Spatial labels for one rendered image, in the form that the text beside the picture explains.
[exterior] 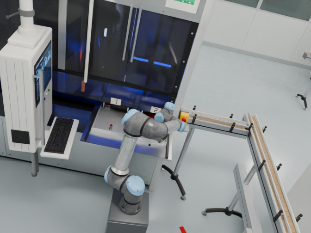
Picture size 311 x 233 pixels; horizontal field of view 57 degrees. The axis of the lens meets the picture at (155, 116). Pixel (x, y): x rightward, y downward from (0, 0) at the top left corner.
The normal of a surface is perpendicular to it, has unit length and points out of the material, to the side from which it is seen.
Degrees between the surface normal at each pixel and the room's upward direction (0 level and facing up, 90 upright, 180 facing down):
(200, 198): 0
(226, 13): 90
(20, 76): 90
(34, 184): 0
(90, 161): 90
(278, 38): 90
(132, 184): 8
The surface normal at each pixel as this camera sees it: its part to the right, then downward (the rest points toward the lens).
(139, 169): -0.07, 0.58
